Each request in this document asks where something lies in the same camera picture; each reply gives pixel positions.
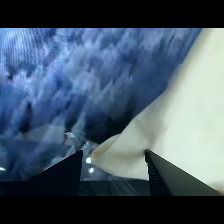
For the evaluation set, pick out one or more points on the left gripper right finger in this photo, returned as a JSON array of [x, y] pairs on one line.
[[170, 181]]

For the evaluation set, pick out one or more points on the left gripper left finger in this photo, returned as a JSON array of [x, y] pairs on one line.
[[65, 176]]

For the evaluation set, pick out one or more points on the beige garment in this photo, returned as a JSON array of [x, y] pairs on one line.
[[180, 126]]

